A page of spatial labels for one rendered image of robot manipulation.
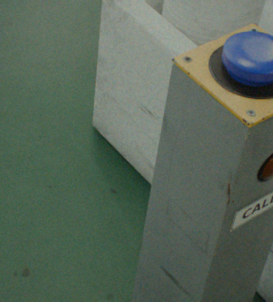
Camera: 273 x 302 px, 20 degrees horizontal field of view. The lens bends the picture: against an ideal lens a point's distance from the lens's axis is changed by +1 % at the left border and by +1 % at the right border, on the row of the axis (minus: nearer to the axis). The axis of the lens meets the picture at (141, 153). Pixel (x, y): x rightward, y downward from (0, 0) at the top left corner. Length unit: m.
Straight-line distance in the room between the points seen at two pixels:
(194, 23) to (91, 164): 0.21
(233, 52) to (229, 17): 0.25
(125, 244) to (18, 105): 0.23
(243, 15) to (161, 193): 0.23
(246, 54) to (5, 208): 0.40
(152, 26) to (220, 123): 0.28
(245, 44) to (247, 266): 0.19
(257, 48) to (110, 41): 0.33
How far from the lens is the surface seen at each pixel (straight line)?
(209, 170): 0.49
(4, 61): 0.96
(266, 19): 0.65
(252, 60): 0.46
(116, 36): 0.77
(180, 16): 0.73
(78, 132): 0.87
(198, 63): 0.47
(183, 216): 0.54
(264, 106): 0.45
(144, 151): 0.80
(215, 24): 0.72
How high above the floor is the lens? 0.61
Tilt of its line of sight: 45 degrees down
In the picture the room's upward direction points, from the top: 9 degrees clockwise
